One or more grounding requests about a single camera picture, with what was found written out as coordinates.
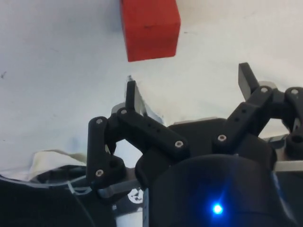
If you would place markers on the red cube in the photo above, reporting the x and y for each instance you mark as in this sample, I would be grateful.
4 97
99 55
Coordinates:
149 30

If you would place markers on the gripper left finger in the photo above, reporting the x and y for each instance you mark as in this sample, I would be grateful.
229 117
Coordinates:
144 130

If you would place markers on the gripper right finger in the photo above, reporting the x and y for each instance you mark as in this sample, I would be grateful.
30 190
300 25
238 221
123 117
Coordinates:
246 111

